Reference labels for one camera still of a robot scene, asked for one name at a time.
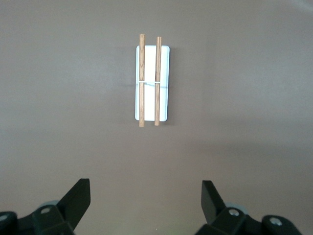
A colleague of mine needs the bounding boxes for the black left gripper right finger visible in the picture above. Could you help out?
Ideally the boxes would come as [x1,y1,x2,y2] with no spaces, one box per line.
[195,180,264,235]

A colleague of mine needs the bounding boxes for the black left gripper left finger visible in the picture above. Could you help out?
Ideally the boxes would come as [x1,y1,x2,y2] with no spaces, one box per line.
[17,178,91,235]

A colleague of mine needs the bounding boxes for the white towel rack wooden rods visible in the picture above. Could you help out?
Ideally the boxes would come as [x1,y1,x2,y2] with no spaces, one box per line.
[134,33,171,128]

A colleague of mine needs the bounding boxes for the brown table cover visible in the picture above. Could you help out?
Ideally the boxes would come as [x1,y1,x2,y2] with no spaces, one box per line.
[0,0,313,235]

